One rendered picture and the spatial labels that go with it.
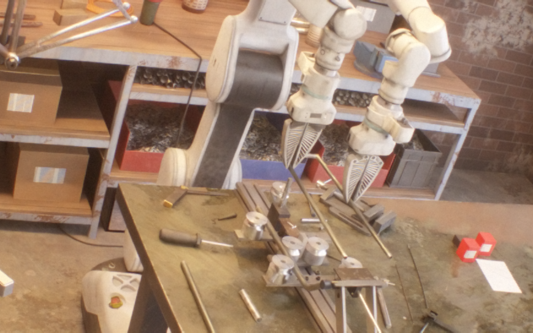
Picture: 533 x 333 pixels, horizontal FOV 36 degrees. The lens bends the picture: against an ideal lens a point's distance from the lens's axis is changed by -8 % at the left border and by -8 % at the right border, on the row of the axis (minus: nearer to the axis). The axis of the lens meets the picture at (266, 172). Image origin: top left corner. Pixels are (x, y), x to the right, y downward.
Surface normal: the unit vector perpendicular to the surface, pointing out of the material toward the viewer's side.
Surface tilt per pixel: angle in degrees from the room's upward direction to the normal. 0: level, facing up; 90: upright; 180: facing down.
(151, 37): 0
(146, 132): 17
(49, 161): 91
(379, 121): 91
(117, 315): 41
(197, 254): 0
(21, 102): 90
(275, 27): 103
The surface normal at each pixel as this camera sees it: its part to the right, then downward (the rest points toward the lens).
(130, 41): 0.29, -0.84
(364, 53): -0.89, -0.06
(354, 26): 0.36, 0.54
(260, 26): 0.21, 0.70
